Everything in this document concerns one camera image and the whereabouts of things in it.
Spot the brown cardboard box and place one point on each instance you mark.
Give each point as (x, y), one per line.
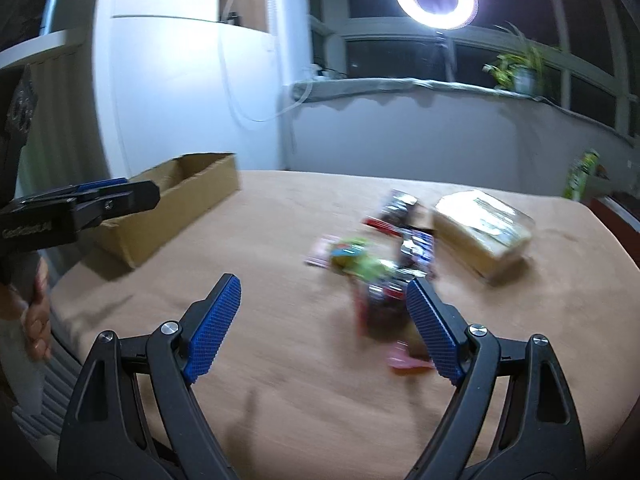
(150, 230)

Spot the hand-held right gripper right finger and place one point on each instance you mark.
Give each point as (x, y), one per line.
(435, 330)

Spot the person's left hand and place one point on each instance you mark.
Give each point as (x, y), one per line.
(37, 315)

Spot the green drink carton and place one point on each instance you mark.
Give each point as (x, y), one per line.
(580, 175)

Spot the potted green plant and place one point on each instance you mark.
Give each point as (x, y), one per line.
(522, 77)

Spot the white cabinet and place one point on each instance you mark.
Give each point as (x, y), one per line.
(175, 85)

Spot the green colourful snack packet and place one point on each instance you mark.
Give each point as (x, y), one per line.
(360, 260)

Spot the dark blue-edged snack packet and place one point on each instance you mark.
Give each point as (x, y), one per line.
(417, 255)

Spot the grey windowsill cover cloth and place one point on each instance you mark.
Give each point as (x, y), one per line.
(360, 86)

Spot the white framed window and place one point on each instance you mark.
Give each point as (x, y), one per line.
(380, 55)

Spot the flat red snack packet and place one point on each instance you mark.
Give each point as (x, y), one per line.
(406, 361)

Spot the pink snack packet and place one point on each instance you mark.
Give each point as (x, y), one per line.
(319, 252)

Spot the dark red-edged snack packet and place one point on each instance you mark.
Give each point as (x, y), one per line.
(397, 210)

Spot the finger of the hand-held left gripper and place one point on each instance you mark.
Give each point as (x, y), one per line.
(127, 199)
(107, 183)

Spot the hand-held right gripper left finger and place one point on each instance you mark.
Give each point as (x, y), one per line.
(215, 330)

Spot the grey ribbed panel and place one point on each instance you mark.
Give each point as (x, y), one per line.
(57, 385)

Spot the bagged sliced bread loaf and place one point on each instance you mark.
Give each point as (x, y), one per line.
(485, 230)

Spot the dark red snack packet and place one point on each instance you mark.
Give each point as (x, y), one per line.
(380, 305)

